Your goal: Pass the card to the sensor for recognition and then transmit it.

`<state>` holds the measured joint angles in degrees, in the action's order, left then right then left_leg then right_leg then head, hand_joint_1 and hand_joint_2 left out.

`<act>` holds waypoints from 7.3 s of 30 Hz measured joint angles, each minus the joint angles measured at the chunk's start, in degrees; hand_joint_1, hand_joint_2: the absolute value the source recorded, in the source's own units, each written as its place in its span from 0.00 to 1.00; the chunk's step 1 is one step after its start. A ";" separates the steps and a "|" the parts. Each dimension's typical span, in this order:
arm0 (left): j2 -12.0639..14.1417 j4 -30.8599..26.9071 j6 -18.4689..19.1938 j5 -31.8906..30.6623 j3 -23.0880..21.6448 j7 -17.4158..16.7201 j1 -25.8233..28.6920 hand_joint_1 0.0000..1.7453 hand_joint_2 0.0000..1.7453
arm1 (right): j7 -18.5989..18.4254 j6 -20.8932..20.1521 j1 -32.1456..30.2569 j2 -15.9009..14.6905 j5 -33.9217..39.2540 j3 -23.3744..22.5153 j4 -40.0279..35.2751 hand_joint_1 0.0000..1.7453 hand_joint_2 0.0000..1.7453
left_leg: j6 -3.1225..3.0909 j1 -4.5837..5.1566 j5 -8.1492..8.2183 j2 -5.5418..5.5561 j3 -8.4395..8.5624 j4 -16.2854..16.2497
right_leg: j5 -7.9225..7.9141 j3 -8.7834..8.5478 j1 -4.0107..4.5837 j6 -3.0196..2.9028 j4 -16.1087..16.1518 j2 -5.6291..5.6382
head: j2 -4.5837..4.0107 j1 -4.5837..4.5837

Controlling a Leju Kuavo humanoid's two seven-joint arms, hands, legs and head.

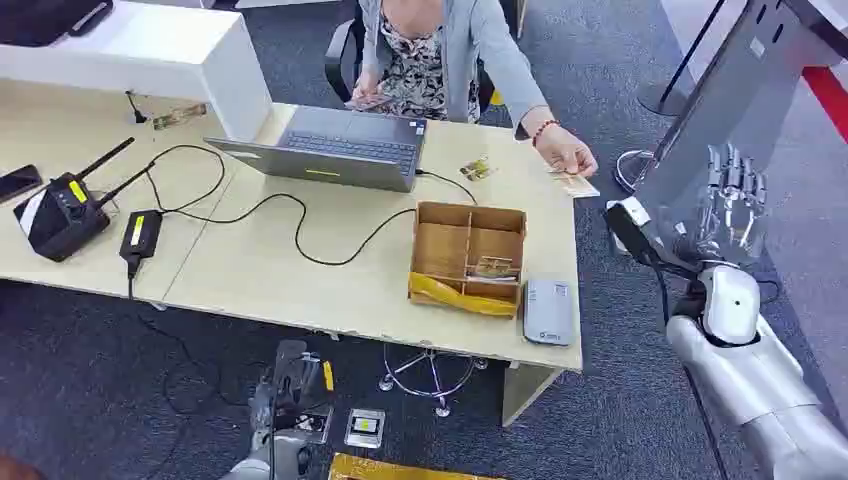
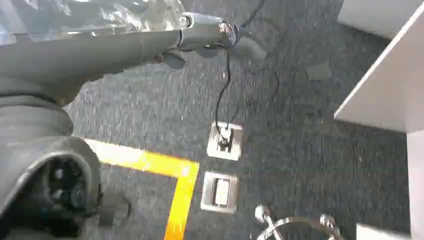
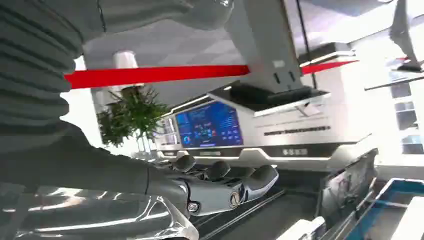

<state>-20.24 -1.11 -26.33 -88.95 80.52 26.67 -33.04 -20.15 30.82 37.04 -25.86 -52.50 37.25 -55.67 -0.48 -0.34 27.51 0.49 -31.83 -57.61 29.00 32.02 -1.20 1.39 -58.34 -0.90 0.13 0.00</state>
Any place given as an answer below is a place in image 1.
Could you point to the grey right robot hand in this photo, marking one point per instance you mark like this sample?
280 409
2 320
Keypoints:
732 199

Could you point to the person's left hand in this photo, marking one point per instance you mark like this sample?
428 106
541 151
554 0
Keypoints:
566 154

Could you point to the person's right hand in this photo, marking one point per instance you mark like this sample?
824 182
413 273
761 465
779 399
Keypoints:
366 86

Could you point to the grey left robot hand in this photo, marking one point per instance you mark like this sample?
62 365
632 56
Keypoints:
286 387

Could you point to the fan of cards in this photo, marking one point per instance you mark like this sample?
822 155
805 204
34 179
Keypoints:
371 102

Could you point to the pale card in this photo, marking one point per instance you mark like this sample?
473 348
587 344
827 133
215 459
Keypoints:
578 187

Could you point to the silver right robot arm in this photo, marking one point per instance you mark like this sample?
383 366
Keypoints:
762 391

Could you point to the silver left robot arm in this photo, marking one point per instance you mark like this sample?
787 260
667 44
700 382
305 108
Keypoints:
268 460

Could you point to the black office chair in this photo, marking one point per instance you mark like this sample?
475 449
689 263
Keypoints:
341 63

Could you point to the grey laptop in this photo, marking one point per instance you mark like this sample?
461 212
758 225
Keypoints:
344 149

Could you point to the person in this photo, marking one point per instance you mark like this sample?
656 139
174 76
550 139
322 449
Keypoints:
437 60

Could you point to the small square floor device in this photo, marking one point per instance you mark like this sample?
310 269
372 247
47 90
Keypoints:
365 428

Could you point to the small gold printed card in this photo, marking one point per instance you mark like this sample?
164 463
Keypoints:
477 169

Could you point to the grey slanted panel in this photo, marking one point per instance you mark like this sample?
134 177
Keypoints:
735 99

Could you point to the yellow sheet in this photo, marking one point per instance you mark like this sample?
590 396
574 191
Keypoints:
391 469

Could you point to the card with printed face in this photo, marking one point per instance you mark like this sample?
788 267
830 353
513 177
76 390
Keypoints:
493 267

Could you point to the red strip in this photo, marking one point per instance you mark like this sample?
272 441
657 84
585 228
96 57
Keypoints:
828 99

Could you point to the chrome stool base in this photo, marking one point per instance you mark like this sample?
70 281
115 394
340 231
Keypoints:
430 378

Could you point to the wooden card box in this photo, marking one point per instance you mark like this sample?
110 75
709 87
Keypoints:
464 258

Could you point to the grey flat card reader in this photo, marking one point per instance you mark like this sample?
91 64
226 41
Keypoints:
548 312

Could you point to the long brown printed card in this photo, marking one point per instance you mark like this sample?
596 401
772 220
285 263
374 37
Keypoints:
179 116

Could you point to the black power adapter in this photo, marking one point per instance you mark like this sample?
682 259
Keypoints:
140 237

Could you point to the small black plug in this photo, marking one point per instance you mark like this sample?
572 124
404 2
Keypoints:
137 112

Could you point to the white raised desk shelf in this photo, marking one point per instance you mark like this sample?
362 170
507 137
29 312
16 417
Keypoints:
132 56

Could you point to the pale desk leg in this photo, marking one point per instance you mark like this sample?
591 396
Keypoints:
526 391

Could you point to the black radio unit with antennas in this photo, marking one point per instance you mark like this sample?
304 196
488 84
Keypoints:
63 215

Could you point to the black bag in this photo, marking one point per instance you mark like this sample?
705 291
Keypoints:
46 18

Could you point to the black phone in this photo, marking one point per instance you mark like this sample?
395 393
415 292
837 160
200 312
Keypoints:
18 182

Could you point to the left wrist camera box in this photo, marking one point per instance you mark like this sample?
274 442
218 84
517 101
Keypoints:
316 425

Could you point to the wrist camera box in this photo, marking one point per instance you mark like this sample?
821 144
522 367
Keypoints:
316 425
629 222

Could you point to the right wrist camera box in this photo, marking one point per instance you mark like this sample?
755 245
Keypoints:
629 222

